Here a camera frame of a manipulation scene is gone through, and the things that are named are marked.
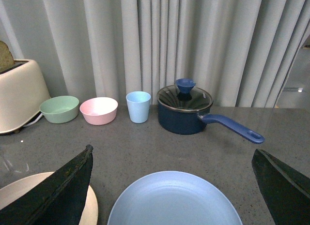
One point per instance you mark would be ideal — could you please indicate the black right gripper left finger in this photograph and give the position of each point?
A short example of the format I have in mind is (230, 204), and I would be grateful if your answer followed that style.
(58, 200)

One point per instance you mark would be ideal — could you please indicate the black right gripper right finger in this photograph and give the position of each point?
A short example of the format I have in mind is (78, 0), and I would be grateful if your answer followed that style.
(286, 191)

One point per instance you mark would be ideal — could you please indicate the light blue plate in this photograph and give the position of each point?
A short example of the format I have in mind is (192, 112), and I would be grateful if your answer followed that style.
(173, 198)

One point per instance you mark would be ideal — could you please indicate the cream beige plate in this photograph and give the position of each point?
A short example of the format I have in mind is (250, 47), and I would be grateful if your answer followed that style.
(15, 190)

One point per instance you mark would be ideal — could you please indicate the green bowl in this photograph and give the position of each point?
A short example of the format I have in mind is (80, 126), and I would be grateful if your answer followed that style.
(60, 109)

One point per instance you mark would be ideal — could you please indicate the pink bowl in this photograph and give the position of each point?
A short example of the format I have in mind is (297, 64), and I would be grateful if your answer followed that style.
(99, 111)

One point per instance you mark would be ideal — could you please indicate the cream white toaster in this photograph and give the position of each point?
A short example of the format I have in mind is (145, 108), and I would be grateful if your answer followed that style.
(22, 90)

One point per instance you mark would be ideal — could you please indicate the light blue cup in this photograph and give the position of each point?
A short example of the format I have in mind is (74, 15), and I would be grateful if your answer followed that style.
(138, 104)

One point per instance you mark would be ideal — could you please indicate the dark blue saucepan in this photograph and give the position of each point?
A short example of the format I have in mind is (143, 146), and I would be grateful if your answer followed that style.
(192, 116)

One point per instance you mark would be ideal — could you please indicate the glass pot lid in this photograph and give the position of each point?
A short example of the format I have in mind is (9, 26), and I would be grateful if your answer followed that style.
(184, 96)

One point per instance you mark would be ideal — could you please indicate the brown bread slice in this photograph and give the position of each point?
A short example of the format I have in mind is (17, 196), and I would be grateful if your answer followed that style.
(6, 57)

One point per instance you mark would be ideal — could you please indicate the grey curtain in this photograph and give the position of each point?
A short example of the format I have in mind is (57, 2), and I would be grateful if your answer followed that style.
(240, 51)

